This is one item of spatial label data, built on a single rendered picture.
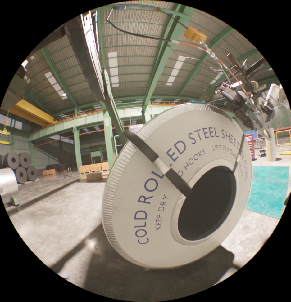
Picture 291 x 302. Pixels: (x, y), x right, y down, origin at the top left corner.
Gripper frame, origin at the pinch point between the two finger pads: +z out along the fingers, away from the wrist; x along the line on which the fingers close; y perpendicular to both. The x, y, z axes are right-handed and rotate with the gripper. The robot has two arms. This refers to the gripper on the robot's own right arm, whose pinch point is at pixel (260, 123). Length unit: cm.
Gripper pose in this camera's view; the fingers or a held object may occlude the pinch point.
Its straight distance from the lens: 88.7
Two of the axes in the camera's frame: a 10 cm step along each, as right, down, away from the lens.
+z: -2.6, 7.2, 6.5
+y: -9.6, -2.8, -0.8
